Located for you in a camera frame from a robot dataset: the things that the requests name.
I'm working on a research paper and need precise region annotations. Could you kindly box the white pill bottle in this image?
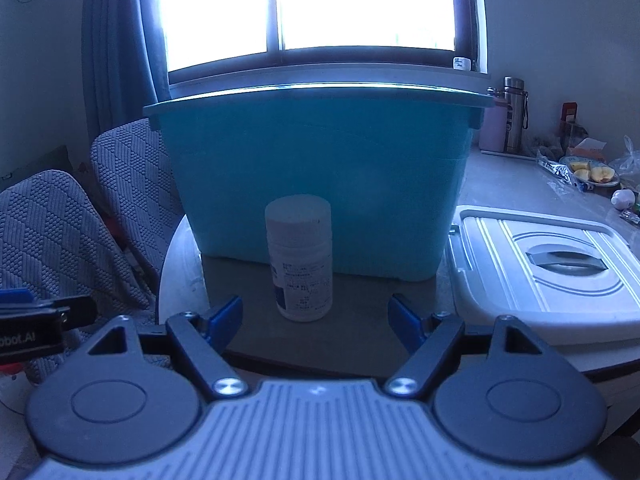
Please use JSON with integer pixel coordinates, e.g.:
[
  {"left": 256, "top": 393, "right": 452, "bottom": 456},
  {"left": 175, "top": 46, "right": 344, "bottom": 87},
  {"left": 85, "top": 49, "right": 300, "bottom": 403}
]
[{"left": 265, "top": 194, "right": 333, "bottom": 323}]

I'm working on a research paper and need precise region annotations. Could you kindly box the white bin lid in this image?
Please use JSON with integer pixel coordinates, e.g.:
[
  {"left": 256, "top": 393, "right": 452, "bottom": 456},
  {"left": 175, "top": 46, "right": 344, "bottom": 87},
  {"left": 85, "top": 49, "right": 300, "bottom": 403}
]
[{"left": 446, "top": 205, "right": 639, "bottom": 346}]

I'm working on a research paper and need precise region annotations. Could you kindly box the near grey covered chair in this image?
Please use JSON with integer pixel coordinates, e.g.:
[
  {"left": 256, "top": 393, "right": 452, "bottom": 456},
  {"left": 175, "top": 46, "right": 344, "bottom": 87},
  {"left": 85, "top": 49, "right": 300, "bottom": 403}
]
[{"left": 1, "top": 170, "right": 156, "bottom": 385}]

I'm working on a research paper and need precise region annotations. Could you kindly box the grey covered chair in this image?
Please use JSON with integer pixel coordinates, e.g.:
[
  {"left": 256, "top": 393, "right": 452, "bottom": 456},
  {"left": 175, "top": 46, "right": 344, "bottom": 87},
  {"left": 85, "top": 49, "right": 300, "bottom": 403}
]
[
  {"left": 1, "top": 170, "right": 156, "bottom": 385},
  {"left": 90, "top": 118, "right": 184, "bottom": 289}
]

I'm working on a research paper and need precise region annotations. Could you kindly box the far grey covered chair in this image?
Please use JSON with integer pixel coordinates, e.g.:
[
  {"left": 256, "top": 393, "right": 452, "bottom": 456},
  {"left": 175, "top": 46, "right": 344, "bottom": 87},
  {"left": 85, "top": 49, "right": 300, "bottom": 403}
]
[{"left": 90, "top": 118, "right": 184, "bottom": 289}]

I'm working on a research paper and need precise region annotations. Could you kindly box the teal plastic storage bin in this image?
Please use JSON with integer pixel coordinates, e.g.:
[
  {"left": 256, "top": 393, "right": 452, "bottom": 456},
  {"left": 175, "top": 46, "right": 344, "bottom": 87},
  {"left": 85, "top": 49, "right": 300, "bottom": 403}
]
[{"left": 143, "top": 82, "right": 494, "bottom": 282}]

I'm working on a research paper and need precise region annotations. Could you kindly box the foil snack packet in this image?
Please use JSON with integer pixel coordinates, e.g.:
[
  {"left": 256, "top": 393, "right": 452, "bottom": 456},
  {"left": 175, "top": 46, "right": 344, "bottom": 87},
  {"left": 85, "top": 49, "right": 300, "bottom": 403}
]
[{"left": 536, "top": 151, "right": 594, "bottom": 193}]

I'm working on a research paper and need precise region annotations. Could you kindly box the plate of apple slices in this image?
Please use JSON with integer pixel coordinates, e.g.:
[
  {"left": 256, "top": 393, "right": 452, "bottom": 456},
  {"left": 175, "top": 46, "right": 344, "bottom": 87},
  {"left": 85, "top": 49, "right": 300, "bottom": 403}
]
[{"left": 560, "top": 156, "right": 620, "bottom": 188}]

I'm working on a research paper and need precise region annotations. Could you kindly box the white round jar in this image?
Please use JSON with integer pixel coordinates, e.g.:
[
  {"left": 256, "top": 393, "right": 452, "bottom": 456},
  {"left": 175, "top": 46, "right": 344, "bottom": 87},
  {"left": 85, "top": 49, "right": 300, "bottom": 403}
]
[{"left": 611, "top": 188, "right": 636, "bottom": 211}]

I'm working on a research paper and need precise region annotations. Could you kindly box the orange tissue box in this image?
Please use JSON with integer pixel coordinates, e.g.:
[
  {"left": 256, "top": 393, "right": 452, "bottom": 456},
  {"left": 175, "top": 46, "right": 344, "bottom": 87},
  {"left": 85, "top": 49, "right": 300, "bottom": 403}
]
[{"left": 567, "top": 138, "right": 606, "bottom": 162}]

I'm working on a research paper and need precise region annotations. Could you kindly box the steel thermos flask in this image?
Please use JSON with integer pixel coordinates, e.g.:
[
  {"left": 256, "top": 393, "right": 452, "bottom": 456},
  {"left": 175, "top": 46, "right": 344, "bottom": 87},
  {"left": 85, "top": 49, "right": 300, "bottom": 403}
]
[{"left": 503, "top": 76, "right": 528, "bottom": 154}]

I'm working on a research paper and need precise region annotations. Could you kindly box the red box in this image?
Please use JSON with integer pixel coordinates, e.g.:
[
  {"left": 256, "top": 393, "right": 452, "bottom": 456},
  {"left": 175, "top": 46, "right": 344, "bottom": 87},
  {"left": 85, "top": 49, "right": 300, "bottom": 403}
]
[{"left": 560, "top": 102, "right": 578, "bottom": 134}]

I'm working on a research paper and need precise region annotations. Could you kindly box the clear plastic bag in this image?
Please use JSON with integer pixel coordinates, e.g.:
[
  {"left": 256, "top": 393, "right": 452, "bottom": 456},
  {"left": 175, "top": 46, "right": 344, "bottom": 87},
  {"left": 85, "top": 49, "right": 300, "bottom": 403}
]
[{"left": 610, "top": 136, "right": 640, "bottom": 192}]

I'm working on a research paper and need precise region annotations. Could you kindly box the small white cup on sill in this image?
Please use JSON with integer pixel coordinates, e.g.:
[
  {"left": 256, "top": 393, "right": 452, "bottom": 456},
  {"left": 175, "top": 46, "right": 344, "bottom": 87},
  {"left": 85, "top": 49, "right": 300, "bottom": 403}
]
[{"left": 452, "top": 56, "right": 473, "bottom": 72}]

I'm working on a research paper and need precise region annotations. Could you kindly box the window frame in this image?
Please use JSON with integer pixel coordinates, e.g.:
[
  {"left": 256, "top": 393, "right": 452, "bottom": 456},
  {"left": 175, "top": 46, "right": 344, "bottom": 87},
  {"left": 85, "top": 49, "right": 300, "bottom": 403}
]
[{"left": 160, "top": 0, "right": 488, "bottom": 84}]

